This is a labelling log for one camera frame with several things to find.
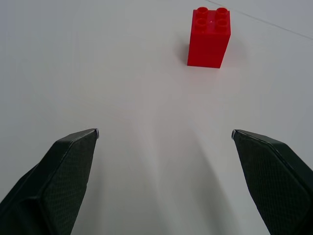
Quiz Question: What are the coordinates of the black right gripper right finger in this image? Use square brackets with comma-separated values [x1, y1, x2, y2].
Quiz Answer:
[231, 129, 313, 235]

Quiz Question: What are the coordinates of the red toy building brick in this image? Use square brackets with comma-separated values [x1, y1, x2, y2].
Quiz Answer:
[187, 6, 232, 69]

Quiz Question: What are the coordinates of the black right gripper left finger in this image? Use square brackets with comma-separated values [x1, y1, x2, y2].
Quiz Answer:
[0, 128, 100, 235]

